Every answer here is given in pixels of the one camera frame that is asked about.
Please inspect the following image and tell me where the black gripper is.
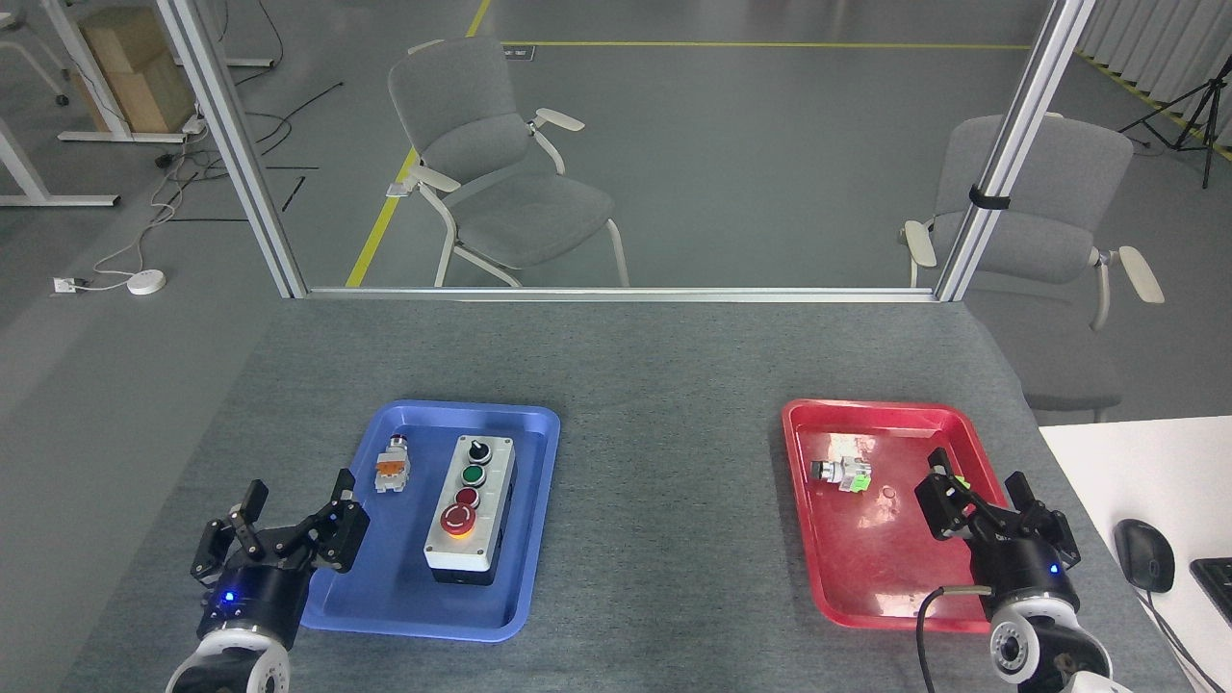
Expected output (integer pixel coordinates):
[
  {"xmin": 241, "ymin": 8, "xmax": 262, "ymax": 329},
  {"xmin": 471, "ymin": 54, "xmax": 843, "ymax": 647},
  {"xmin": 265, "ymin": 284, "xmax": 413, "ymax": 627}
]
[
  {"xmin": 190, "ymin": 468, "xmax": 371, "ymax": 652},
  {"xmin": 914, "ymin": 448, "xmax": 1085, "ymax": 619}
]

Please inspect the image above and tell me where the blue plastic tray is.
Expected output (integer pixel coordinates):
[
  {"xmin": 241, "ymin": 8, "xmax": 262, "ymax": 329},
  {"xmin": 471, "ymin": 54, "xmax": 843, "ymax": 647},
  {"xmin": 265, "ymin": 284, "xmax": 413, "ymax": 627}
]
[{"xmin": 292, "ymin": 399, "xmax": 562, "ymax": 643}]

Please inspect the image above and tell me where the grey control box with buttons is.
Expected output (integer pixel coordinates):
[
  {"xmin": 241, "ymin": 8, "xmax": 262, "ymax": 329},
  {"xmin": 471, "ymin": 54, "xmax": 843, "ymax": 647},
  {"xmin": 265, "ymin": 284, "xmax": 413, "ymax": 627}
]
[{"xmin": 423, "ymin": 433, "xmax": 519, "ymax": 587}]

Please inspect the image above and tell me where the black floor cable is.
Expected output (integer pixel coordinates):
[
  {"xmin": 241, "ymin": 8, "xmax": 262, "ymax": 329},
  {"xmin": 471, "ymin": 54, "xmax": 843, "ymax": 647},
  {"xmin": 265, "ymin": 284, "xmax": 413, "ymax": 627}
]
[{"xmin": 214, "ymin": 81, "xmax": 346, "ymax": 186}]

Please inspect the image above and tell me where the brown cardboard box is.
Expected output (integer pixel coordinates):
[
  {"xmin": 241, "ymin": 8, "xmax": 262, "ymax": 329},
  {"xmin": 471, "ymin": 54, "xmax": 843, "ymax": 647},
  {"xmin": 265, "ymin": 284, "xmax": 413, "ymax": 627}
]
[{"xmin": 71, "ymin": 7, "xmax": 199, "ymax": 135}]

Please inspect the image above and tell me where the red plastic tray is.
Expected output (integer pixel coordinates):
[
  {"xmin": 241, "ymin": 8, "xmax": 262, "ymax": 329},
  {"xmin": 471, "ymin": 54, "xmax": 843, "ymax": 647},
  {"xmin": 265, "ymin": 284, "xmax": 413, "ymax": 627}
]
[{"xmin": 781, "ymin": 398, "xmax": 1014, "ymax": 633}]

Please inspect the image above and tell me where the green white push button switch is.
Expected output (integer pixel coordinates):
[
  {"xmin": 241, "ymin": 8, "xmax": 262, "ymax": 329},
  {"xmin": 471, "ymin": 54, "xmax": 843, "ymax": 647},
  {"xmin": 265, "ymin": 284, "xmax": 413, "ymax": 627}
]
[{"xmin": 809, "ymin": 457, "xmax": 874, "ymax": 494}]

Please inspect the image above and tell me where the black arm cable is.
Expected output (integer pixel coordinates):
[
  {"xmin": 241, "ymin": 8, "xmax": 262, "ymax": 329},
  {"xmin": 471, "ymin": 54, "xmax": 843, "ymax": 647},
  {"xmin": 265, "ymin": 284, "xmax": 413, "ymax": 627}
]
[{"xmin": 913, "ymin": 581, "xmax": 993, "ymax": 693}]

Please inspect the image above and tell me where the white desk leg frame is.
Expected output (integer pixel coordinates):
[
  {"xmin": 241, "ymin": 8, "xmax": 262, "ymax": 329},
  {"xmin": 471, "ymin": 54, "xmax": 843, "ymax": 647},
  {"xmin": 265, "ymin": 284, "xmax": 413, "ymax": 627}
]
[
  {"xmin": 38, "ymin": 0, "xmax": 190, "ymax": 144},
  {"xmin": 0, "ymin": 115, "xmax": 122, "ymax": 209}
]

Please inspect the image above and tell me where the white floor cable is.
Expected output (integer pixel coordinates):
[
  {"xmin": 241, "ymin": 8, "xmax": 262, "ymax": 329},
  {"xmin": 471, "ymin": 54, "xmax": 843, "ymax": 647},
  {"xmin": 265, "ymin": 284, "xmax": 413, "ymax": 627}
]
[{"xmin": 90, "ymin": 123, "xmax": 209, "ymax": 287}]

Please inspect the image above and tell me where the black tripod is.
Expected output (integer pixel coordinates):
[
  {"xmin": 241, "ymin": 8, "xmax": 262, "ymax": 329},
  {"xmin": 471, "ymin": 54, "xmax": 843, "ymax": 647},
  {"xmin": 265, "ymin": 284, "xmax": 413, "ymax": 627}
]
[{"xmin": 1117, "ymin": 69, "xmax": 1232, "ymax": 191}]

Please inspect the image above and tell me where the black mouse cable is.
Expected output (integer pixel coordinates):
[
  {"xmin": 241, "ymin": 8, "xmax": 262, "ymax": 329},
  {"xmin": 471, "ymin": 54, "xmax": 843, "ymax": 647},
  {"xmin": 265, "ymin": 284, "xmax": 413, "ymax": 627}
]
[{"xmin": 1136, "ymin": 587, "xmax": 1216, "ymax": 693}]

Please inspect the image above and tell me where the silver aluminium post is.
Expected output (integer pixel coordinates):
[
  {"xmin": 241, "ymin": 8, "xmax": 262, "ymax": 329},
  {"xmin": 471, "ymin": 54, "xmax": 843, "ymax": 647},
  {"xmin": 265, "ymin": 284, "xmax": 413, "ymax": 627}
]
[
  {"xmin": 934, "ymin": 0, "xmax": 1099, "ymax": 303},
  {"xmin": 154, "ymin": 0, "xmax": 310, "ymax": 300}
]

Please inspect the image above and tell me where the grey chair with white armrests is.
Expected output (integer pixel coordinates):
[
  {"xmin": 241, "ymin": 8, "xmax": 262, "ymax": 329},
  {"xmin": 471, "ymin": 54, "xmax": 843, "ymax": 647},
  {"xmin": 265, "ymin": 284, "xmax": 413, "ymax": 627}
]
[
  {"xmin": 386, "ymin": 38, "xmax": 632, "ymax": 289},
  {"xmin": 901, "ymin": 114, "xmax": 1167, "ymax": 424}
]

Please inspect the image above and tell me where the black keyboard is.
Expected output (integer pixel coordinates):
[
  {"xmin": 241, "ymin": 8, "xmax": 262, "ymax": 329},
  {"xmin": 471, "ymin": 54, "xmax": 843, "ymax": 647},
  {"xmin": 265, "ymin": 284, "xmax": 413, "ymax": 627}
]
[{"xmin": 1189, "ymin": 556, "xmax": 1232, "ymax": 628}]

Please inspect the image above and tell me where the white side table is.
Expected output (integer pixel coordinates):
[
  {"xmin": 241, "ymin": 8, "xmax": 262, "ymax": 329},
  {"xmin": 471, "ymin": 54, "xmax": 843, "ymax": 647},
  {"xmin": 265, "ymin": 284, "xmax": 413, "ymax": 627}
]
[{"xmin": 1037, "ymin": 415, "xmax": 1232, "ymax": 693}]

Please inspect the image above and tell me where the black computer mouse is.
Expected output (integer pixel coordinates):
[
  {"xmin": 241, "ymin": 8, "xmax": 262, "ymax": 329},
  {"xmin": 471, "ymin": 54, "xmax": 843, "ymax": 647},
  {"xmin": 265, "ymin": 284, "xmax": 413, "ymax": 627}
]
[{"xmin": 1113, "ymin": 518, "xmax": 1177, "ymax": 595}]

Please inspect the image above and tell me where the silver aluminium rail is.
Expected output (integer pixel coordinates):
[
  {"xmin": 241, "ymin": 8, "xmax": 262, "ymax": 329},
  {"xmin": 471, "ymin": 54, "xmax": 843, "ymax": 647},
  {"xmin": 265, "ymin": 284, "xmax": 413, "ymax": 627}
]
[{"xmin": 302, "ymin": 286, "xmax": 940, "ymax": 304}]

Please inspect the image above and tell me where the white orange push button switch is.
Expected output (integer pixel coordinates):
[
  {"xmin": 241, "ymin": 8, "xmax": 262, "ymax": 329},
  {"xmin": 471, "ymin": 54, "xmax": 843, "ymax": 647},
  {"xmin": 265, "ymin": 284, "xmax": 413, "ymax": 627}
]
[{"xmin": 373, "ymin": 435, "xmax": 413, "ymax": 495}]

